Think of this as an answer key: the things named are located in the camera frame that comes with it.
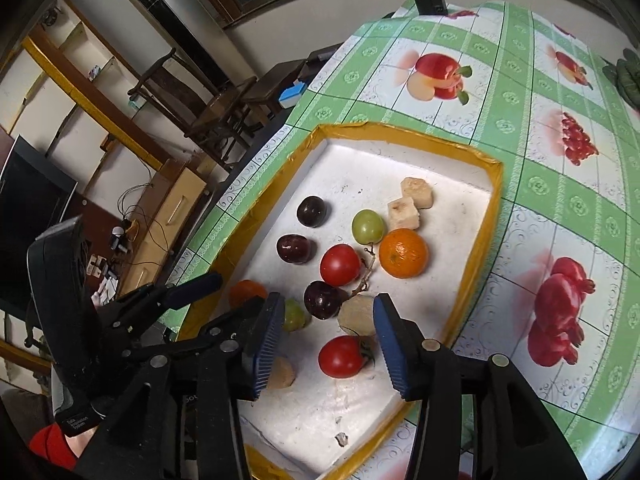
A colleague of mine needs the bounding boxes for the brown grape stem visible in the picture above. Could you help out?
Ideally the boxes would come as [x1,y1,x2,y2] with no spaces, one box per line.
[350,244,377,301]

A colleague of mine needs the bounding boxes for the green fruit-print tablecloth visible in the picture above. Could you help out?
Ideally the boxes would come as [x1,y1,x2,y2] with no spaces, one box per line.
[165,0,640,480]

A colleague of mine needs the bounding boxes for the round beige potato piece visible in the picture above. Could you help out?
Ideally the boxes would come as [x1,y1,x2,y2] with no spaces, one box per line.
[337,295,377,337]

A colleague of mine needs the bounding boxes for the standing air conditioner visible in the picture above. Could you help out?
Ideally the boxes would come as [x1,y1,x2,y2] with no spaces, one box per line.
[122,0,231,86]

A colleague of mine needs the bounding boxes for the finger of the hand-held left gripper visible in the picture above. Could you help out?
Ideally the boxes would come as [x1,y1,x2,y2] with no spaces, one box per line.
[97,272,223,333]
[125,296,266,366]

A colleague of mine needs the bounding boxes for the red tomato with calyx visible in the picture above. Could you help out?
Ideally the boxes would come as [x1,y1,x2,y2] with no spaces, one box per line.
[318,336,375,379]

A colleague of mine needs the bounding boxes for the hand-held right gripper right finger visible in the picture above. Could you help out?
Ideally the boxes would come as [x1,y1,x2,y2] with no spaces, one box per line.
[372,292,588,480]

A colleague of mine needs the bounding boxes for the green grape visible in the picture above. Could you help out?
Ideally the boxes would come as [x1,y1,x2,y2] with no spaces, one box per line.
[282,299,307,332]
[351,209,387,245]

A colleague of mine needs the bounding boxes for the large orange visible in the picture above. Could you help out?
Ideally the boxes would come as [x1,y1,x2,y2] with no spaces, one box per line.
[378,228,430,280]

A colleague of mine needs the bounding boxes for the small orange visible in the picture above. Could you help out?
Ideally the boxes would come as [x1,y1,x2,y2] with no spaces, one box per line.
[229,280,268,311]

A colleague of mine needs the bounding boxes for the blue and white box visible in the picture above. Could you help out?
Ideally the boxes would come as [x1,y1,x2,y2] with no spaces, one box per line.
[279,82,307,109]

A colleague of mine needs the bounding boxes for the person's left forearm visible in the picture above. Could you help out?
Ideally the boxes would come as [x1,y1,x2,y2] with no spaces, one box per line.
[29,422,96,471]

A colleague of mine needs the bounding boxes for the green leafy vegetable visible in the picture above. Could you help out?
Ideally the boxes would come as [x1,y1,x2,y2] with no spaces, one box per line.
[602,50,640,111]

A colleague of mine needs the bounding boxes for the wooden television cabinet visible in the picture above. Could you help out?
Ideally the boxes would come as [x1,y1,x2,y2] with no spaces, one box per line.
[117,157,211,306]

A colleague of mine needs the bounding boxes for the black television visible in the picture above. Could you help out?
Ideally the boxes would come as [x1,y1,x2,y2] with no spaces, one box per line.
[0,134,78,316]

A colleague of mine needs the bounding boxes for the dark purple plum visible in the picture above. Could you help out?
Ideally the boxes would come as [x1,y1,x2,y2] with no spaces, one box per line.
[303,281,346,320]
[296,196,329,228]

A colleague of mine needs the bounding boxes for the white foam tray yellow rim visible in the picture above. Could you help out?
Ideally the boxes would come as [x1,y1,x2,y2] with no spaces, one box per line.
[172,121,503,480]

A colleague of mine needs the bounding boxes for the black cables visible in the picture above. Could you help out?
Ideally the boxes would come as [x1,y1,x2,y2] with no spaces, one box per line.
[117,182,171,251]

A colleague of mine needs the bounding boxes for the dark wooden side table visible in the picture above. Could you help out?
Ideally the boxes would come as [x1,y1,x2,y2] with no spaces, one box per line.
[240,45,336,121]

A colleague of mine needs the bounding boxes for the dark wooden armchair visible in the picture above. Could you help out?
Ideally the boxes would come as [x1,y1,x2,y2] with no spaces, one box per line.
[127,47,256,161]

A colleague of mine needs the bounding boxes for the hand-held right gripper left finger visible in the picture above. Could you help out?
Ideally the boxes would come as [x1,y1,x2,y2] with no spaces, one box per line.
[75,291,286,480]

